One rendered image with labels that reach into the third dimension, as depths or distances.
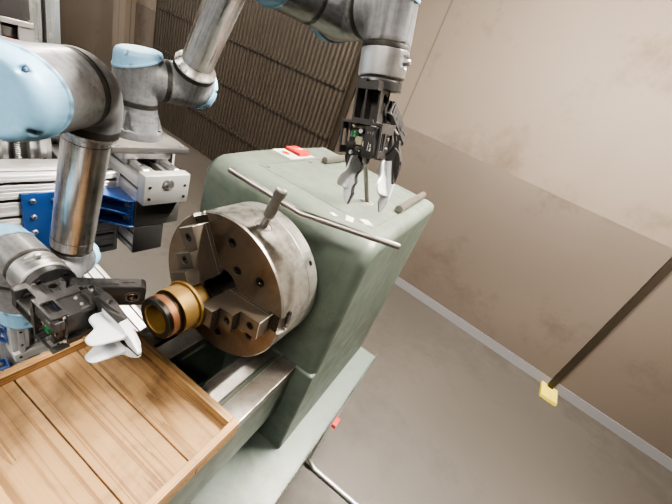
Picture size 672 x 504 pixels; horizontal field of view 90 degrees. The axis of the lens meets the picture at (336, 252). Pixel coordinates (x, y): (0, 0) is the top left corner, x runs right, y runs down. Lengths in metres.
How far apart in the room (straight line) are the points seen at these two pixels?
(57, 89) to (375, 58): 0.43
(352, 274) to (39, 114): 0.54
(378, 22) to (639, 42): 2.45
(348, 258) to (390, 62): 0.36
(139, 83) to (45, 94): 0.57
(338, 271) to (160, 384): 0.43
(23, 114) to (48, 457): 0.50
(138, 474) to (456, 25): 3.04
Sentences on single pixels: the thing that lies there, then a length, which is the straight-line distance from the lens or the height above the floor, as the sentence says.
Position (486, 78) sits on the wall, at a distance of 2.96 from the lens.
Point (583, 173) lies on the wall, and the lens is 2.85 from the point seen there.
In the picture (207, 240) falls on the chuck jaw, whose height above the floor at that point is 1.18.
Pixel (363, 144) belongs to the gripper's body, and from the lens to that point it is 0.56.
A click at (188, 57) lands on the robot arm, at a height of 1.41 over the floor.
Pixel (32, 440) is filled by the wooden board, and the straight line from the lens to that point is 0.78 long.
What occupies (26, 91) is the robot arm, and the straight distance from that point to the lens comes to 0.58.
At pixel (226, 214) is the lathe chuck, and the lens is 0.67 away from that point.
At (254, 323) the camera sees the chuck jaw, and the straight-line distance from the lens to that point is 0.64.
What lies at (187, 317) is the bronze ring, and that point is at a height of 1.10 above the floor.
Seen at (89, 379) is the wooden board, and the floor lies 0.88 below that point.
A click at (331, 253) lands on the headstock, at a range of 0.72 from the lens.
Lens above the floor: 1.54
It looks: 27 degrees down
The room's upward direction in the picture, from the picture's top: 22 degrees clockwise
